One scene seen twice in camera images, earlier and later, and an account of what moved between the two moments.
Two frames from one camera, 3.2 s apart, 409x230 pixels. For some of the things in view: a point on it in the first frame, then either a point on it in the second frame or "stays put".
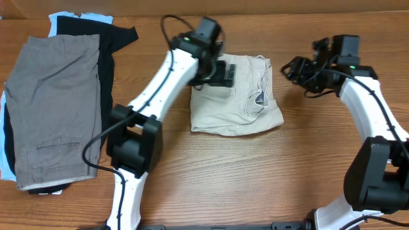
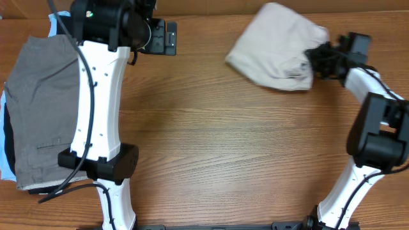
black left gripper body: x=214 y=73 to x=156 y=44
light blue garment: x=6 y=174 stays put
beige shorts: x=250 y=105 to x=271 y=51
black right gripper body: x=314 y=76 to x=323 y=57
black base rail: x=299 y=225 stays put
